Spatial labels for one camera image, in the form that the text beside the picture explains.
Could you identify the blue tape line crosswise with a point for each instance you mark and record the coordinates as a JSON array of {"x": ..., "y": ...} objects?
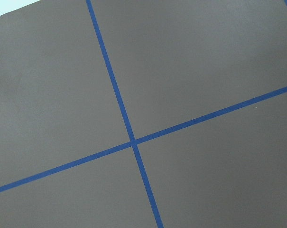
[{"x": 143, "y": 139}]

